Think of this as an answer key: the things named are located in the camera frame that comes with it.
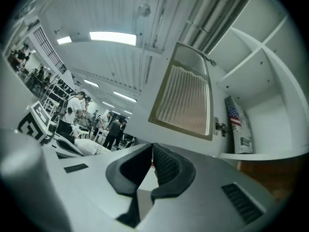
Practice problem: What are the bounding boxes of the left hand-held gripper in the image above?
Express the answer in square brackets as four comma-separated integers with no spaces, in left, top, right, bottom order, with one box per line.
[17,101,85,159]

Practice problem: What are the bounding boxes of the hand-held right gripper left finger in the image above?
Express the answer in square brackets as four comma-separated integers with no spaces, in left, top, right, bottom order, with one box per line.
[105,143,155,228]

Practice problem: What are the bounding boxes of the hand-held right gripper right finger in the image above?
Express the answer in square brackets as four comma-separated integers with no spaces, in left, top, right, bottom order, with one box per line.
[150,142,197,201]

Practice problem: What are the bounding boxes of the white fluted-glass cabinet door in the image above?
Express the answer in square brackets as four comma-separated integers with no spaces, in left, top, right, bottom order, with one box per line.
[135,41,219,156]

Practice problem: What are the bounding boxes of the white open shelf cabinet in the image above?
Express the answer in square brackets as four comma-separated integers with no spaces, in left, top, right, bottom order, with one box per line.
[207,0,309,162]

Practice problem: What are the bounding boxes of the long ceiling light strip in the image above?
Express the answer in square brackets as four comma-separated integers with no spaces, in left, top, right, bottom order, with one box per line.
[83,79,100,88]
[113,90,138,103]

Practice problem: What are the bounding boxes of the black window grille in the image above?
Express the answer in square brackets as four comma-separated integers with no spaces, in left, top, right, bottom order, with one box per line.
[33,27,68,73]

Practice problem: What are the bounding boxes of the small rectangular ceiling light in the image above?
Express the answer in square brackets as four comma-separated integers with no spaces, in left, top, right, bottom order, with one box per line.
[56,36,72,45]

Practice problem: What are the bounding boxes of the large rectangular ceiling light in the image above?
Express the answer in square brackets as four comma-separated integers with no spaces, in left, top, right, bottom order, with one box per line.
[89,31,137,46]

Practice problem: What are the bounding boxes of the round ceiling sensor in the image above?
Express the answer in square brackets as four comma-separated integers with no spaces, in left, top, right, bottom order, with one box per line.
[138,3,152,18]

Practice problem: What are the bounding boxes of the grey ceiling pipes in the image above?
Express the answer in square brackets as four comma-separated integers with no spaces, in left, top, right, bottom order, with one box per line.
[185,0,244,54]

